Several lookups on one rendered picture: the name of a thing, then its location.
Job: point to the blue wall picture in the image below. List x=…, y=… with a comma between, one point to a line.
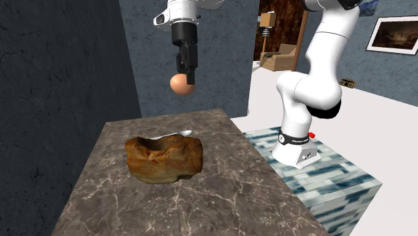
x=368, y=8

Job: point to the white spoon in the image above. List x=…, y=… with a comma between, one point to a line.
x=178, y=133

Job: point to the brown egg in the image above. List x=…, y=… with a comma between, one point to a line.
x=179, y=84

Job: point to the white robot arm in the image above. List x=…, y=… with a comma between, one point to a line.
x=321, y=88

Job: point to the brown bread loaf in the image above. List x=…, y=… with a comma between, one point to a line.
x=163, y=159

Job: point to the blue white patterned robot stand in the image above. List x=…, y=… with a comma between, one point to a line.
x=329, y=186

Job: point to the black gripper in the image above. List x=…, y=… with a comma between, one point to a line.
x=184, y=34

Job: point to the floor lamp with tan shade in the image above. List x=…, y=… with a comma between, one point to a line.
x=266, y=27

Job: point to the small yellow radio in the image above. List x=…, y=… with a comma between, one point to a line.
x=347, y=83

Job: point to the white framed dark picture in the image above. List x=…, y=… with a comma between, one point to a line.
x=393, y=35

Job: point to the tan armchair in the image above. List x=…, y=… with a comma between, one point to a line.
x=280, y=58

